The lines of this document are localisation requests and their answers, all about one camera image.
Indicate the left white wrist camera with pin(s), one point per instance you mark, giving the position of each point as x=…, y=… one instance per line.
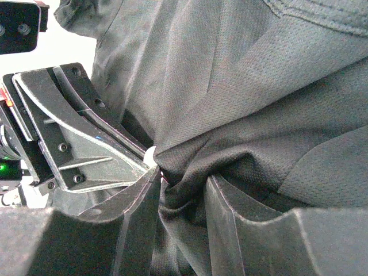
x=21, y=23

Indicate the black t-shirt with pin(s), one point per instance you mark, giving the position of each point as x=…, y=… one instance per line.
x=269, y=95

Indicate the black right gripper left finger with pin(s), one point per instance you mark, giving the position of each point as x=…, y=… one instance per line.
x=115, y=237

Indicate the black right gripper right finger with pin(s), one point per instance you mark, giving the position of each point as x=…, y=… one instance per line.
x=249, y=238

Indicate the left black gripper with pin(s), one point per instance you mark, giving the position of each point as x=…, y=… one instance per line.
x=85, y=146

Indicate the round multicolour brooch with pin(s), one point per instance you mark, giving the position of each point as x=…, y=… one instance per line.
x=148, y=158

